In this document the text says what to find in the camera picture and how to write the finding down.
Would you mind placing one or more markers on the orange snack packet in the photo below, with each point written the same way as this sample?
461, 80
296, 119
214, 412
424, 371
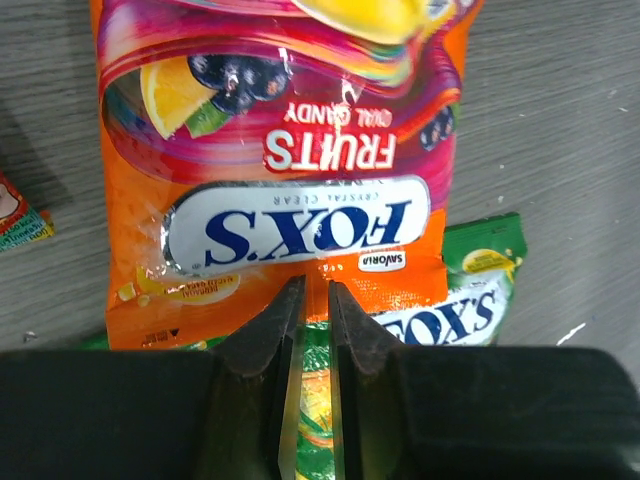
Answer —
20, 222

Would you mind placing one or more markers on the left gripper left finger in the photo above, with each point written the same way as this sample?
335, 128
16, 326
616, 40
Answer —
229, 412

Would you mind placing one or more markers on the green tea snack packet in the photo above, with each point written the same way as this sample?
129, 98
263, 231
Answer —
315, 455

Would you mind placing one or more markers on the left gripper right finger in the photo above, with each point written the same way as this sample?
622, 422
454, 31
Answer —
426, 412

